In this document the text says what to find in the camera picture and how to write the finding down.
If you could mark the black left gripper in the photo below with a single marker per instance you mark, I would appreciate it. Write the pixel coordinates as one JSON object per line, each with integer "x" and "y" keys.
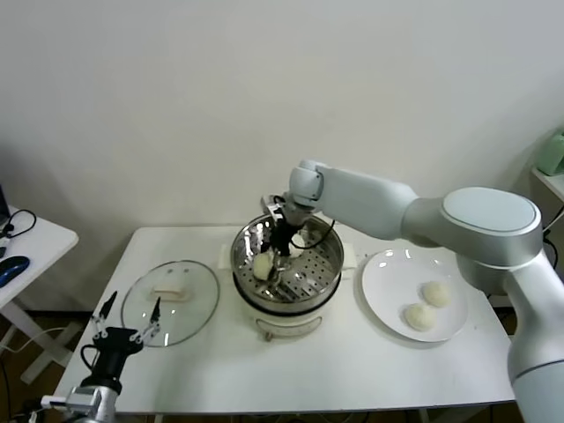
{"x": 116, "y": 352}

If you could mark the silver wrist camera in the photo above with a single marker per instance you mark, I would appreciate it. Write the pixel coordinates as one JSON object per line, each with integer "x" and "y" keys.
{"x": 81, "y": 396}
{"x": 271, "y": 207}

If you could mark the perforated steel steamer basket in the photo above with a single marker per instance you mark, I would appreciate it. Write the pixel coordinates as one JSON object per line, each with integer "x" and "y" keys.
{"x": 244, "y": 251}

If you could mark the white electric cooking pot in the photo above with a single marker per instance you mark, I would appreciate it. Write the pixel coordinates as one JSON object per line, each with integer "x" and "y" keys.
{"x": 286, "y": 324}

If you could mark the dark laptop edge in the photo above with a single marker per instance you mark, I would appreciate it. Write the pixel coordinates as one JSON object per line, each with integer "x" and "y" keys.
{"x": 3, "y": 207}

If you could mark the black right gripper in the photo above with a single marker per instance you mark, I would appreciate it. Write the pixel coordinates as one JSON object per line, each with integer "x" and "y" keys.
{"x": 282, "y": 238}

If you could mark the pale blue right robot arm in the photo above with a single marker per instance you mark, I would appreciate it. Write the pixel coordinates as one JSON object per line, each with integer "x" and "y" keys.
{"x": 484, "y": 238}

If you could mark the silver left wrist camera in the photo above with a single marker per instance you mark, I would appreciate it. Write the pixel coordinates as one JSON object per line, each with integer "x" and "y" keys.
{"x": 81, "y": 396}

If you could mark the pale green box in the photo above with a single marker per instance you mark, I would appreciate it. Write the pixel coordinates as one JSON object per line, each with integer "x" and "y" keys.
{"x": 553, "y": 154}

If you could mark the blue computer mouse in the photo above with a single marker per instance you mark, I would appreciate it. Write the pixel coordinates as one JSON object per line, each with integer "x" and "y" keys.
{"x": 13, "y": 268}

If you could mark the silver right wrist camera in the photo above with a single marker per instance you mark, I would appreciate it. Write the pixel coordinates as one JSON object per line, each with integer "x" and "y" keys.
{"x": 271, "y": 207}

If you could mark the large white round plate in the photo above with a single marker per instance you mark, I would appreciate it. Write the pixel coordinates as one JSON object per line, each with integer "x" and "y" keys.
{"x": 383, "y": 282}

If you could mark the white side desk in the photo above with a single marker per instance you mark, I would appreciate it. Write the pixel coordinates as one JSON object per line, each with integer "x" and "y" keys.
{"x": 48, "y": 238}

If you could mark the white shelf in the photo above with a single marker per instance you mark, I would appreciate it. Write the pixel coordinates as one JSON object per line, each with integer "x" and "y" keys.
{"x": 551, "y": 180}

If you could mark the round glass pot lid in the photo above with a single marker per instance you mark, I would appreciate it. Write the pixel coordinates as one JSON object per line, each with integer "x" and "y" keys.
{"x": 196, "y": 282}

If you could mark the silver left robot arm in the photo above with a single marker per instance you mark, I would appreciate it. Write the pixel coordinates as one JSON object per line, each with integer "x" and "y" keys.
{"x": 99, "y": 405}

